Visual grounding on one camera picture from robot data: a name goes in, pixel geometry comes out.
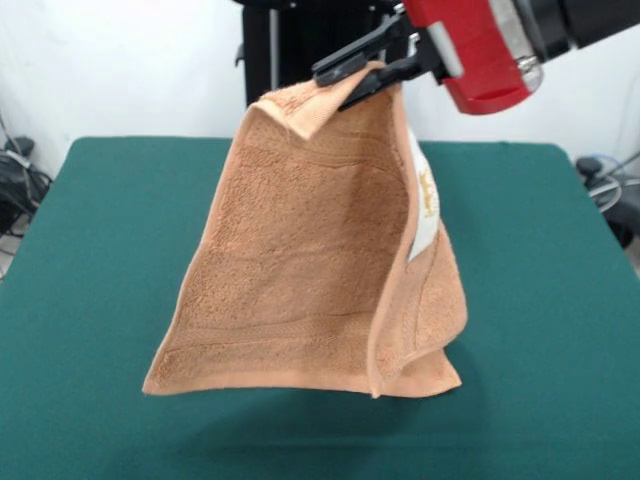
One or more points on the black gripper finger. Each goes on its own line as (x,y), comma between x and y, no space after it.
(385,80)
(360,52)

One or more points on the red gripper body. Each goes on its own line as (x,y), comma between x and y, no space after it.
(475,55)

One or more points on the tan terry towel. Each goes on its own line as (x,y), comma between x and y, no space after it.
(300,250)

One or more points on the dark green table cloth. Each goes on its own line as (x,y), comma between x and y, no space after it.
(525,300)

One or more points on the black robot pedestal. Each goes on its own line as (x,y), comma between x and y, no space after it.
(300,45)

